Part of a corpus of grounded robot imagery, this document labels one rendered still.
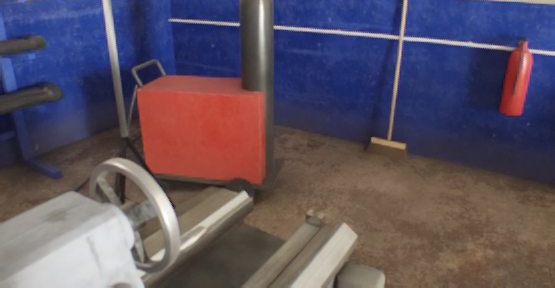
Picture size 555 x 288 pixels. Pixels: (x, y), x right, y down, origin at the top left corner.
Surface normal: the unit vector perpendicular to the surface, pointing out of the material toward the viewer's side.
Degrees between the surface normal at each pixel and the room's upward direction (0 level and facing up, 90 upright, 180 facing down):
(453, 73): 90
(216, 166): 90
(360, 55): 90
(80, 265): 82
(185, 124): 90
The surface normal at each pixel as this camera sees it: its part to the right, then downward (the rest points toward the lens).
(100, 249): 0.84, 0.06
